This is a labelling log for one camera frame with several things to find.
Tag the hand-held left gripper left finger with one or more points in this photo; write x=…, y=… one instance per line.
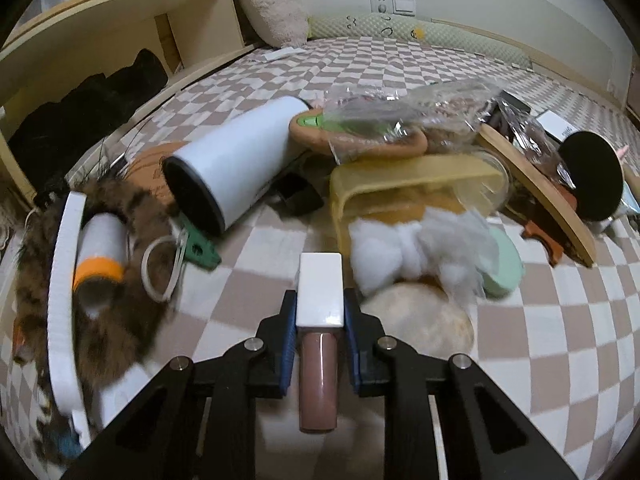
x=287, y=345

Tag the white cylinder bottle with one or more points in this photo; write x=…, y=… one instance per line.
x=240, y=155

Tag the orange-brown round pad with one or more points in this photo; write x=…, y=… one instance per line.
x=147, y=170

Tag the brown leather piece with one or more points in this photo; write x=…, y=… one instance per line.
x=542, y=237

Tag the white wall socket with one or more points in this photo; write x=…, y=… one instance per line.
x=392, y=5

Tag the clear plastic bag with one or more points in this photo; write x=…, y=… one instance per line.
x=425, y=110

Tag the black round disc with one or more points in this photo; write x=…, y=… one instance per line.
x=592, y=175

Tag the white cotton fluff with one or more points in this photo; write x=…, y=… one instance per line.
x=430, y=245

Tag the white box with black edges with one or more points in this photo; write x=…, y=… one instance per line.
x=557, y=125

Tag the green round case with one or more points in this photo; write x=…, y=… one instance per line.
x=505, y=265

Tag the lip gloss with white cap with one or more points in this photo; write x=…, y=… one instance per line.
x=320, y=290

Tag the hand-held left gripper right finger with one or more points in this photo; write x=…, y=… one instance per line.
x=352, y=345

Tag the brown spotted fur tail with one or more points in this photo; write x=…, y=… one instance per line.
x=120, y=340

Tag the bamboo board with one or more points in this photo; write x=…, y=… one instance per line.
x=540, y=190

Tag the white fluffy pillow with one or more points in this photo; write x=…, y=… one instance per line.
x=272, y=7

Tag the wooden shelf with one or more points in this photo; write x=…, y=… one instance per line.
x=100, y=25

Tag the white paper sheet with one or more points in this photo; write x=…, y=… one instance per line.
x=277, y=55

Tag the black clothing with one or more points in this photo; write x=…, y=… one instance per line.
x=90, y=105

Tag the checkered bedsheet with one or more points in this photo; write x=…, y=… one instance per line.
x=550, y=360

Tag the white roll with orange band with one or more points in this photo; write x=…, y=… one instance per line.
x=100, y=250

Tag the white ribbed headband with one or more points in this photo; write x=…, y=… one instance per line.
x=62, y=310

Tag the green tag with white loop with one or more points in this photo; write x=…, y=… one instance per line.
x=200, y=252

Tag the yellow plastic box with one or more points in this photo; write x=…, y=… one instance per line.
x=400, y=175

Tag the green bolster pillow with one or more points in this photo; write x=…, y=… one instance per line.
x=450, y=35

